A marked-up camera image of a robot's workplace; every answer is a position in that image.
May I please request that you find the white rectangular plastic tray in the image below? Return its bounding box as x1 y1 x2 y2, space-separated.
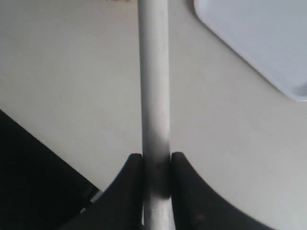
194 0 307 101

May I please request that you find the white wooden drumstick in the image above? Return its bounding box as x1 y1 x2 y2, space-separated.
138 0 174 230

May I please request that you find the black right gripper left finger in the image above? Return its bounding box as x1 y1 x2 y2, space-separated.
60 153 144 230

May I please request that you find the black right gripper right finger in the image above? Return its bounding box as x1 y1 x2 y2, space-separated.
171 152 269 230

